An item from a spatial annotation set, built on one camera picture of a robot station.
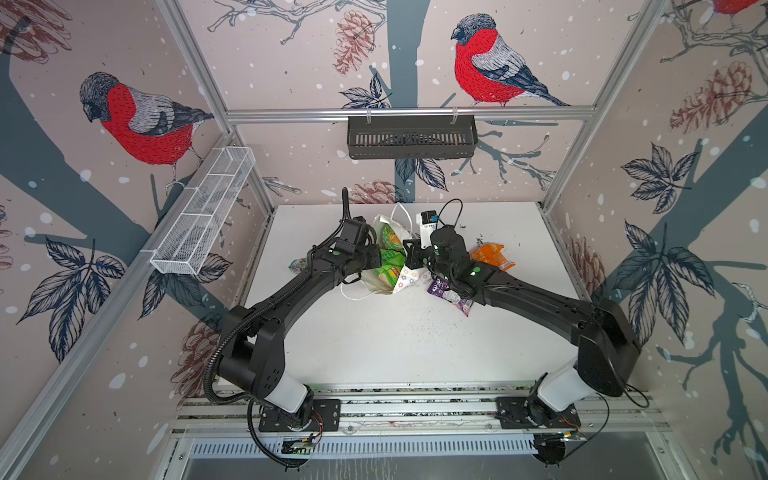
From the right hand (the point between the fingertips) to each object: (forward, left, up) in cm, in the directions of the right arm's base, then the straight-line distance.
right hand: (400, 245), depth 81 cm
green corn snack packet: (+8, +4, -7) cm, 11 cm away
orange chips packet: (+12, -30, -19) cm, 38 cm away
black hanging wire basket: (+45, 0, +5) cm, 45 cm away
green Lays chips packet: (-1, +3, -6) cm, 7 cm away
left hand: (+1, +7, -6) cm, 9 cm away
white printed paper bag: (+3, 0, +6) cm, 7 cm away
